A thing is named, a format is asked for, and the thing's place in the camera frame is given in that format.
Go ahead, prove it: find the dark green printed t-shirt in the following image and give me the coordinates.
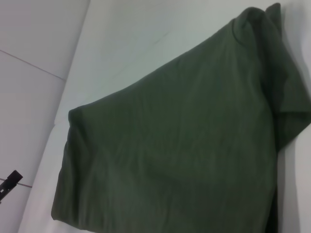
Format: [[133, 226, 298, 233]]
[[50, 2, 311, 233]]

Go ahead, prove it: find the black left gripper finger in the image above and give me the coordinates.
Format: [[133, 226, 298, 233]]
[[0, 169, 24, 202]]

